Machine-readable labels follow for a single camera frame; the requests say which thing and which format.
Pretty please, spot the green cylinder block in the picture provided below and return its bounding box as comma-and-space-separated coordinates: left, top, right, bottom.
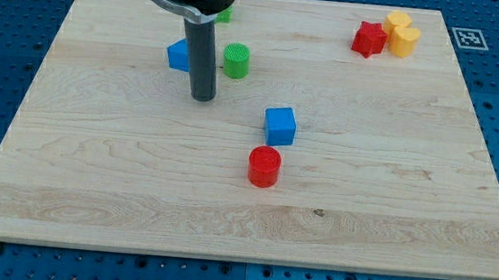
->
223, 42, 251, 79

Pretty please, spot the yellow hexagon block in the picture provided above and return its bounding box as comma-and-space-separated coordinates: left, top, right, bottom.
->
382, 10, 413, 35

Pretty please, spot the green block behind arm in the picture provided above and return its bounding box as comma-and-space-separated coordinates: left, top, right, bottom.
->
216, 6, 233, 23

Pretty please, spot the yellow heart block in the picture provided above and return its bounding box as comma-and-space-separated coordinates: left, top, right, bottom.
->
388, 26, 421, 58

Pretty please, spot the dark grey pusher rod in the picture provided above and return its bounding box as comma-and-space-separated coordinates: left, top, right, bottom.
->
183, 19, 217, 102

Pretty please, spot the blue triangle block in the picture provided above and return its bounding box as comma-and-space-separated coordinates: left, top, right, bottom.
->
167, 38, 189, 72

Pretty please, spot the red cylinder block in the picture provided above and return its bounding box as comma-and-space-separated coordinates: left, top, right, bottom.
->
247, 145, 282, 189

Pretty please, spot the blue cube block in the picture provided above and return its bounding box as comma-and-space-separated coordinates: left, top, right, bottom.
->
264, 107, 297, 146

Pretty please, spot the white fiducial marker tag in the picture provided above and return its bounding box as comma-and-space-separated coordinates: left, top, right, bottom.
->
452, 27, 488, 51

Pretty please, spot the red star block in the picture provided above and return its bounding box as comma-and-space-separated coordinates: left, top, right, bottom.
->
351, 21, 388, 58

